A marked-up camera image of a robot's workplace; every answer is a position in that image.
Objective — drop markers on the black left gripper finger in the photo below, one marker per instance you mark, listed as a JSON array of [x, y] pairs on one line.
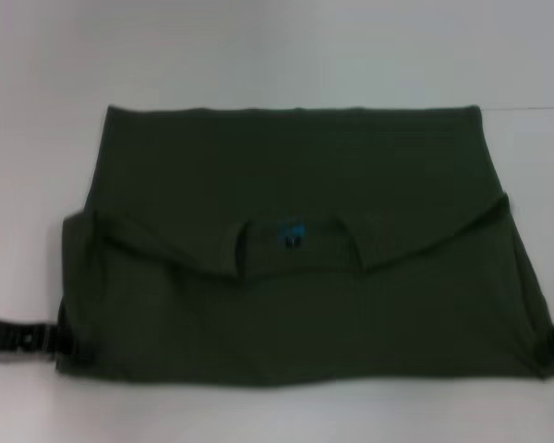
[[78, 353]]

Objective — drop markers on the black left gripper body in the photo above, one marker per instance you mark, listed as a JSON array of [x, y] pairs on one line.
[[18, 337]]

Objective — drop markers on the dark green printed t-shirt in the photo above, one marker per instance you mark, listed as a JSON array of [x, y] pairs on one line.
[[304, 277]]

